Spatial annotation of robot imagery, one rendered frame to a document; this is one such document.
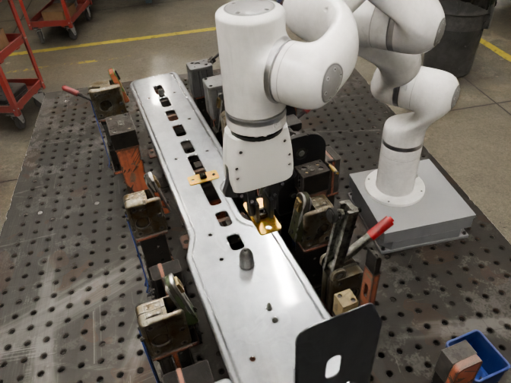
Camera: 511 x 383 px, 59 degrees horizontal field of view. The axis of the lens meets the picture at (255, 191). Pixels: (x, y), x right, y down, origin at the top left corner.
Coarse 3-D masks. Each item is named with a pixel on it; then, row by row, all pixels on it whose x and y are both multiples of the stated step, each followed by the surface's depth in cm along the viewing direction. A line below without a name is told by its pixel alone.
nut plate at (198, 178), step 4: (208, 172) 127; (212, 172) 127; (216, 172) 126; (192, 176) 125; (196, 176) 125; (200, 176) 124; (204, 176) 124; (208, 176) 125; (212, 176) 125; (216, 176) 125; (188, 180) 124; (196, 180) 124; (200, 180) 124; (204, 180) 124; (208, 180) 124; (192, 184) 123; (196, 184) 123
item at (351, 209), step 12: (348, 204) 82; (336, 216) 80; (348, 216) 80; (336, 228) 86; (348, 228) 83; (336, 240) 88; (348, 240) 85; (336, 252) 86; (324, 264) 92; (336, 264) 88
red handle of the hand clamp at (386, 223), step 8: (376, 224) 89; (384, 224) 88; (392, 224) 88; (368, 232) 89; (376, 232) 88; (360, 240) 89; (368, 240) 89; (352, 248) 90; (360, 248) 90; (352, 256) 90; (328, 264) 91
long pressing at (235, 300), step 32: (160, 128) 146; (192, 128) 145; (160, 160) 133; (192, 192) 121; (192, 224) 111; (192, 256) 103; (224, 256) 103; (256, 256) 102; (288, 256) 101; (224, 288) 96; (256, 288) 95; (288, 288) 95; (224, 320) 90; (256, 320) 89; (288, 320) 89; (320, 320) 89; (224, 352) 85; (256, 352) 84; (288, 352) 84
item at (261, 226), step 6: (258, 198) 79; (246, 210) 77; (264, 210) 75; (264, 216) 75; (252, 222) 75; (258, 222) 74; (264, 222) 74; (270, 222) 74; (276, 222) 74; (258, 228) 73; (264, 228) 73; (276, 228) 73; (264, 234) 72
